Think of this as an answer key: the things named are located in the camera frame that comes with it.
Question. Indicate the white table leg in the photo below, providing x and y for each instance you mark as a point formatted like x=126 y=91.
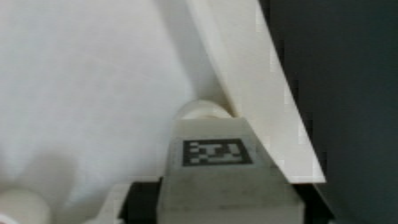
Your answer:
x=224 y=187

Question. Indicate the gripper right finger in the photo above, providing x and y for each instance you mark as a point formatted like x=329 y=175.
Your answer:
x=318 y=214

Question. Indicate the white square tabletop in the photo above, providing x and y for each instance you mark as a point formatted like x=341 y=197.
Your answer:
x=109 y=61

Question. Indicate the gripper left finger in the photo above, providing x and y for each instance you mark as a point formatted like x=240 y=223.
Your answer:
x=139 y=204

